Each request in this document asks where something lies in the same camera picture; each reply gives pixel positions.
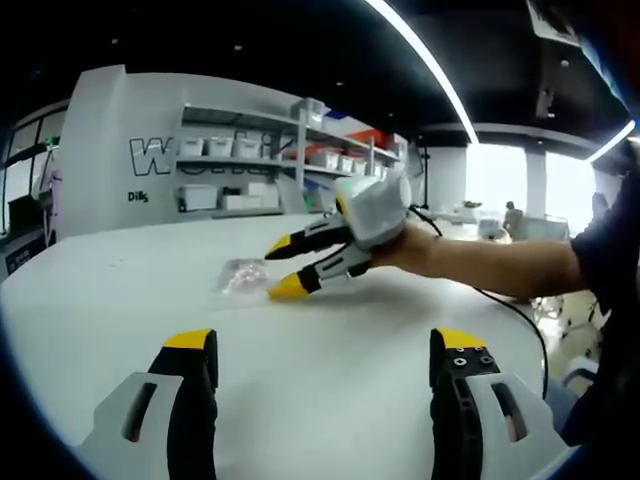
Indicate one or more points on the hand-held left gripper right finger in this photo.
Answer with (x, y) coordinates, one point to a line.
(455, 400)

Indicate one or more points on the clear resealable bag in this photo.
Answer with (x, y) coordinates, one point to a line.
(240, 275)

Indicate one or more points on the grey office chair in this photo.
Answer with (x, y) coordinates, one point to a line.
(580, 370)

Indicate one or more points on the ceiling air conditioner unit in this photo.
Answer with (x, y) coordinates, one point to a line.
(555, 25)

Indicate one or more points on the row of white storage bins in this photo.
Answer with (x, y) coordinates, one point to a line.
(220, 146)

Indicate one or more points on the grey metal shelving unit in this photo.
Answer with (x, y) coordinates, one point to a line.
(301, 150)

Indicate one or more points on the dark signboard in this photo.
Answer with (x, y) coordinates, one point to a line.
(20, 257)

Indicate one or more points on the white partition with letter print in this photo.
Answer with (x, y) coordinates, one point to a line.
(95, 150)

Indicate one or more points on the person's right hand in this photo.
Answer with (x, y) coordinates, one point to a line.
(410, 252)

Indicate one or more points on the black tripod stand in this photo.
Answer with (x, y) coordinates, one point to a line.
(426, 170)

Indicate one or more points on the short ceiling light strip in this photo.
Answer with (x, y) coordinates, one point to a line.
(612, 141)

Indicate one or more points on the long ceiling light strip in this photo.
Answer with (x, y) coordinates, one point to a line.
(459, 102)

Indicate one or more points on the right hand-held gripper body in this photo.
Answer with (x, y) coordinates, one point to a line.
(375, 210)

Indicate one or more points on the white standing device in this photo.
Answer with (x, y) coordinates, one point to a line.
(52, 185)

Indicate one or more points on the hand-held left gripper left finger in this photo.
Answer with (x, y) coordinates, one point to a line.
(192, 400)

